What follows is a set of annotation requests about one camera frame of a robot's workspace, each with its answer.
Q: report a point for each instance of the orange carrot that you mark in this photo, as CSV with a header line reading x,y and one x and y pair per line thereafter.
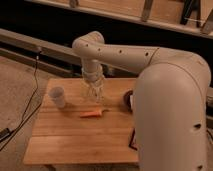
x,y
95,113

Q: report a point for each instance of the dark ceramic bowl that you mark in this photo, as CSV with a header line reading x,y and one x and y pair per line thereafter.
x,y
126,99

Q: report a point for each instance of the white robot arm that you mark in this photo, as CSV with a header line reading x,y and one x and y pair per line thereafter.
x,y
169,101

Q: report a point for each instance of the white plastic cup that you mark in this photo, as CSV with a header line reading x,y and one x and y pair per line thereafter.
x,y
56,94

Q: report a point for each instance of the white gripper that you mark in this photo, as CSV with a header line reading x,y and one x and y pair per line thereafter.
x,y
93,79

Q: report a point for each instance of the wooden table board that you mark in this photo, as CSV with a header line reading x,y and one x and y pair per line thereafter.
x,y
63,136

